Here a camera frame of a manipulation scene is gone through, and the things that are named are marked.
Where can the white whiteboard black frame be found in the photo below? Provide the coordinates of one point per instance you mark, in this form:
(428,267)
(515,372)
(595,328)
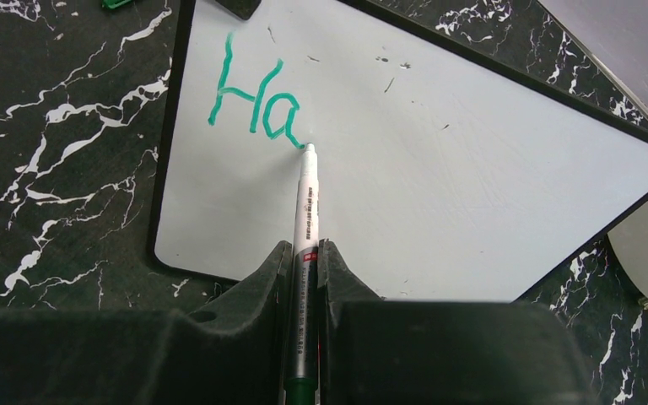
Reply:
(444,174)

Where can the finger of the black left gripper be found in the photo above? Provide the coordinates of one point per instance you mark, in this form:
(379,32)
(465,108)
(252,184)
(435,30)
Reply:
(242,9)

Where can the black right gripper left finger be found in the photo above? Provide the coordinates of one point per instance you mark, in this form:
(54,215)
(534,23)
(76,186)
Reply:
(228,352)

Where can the white marker pen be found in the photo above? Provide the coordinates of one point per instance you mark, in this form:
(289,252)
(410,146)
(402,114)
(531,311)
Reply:
(300,377)

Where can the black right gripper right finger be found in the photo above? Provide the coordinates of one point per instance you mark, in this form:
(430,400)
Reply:
(377,351)

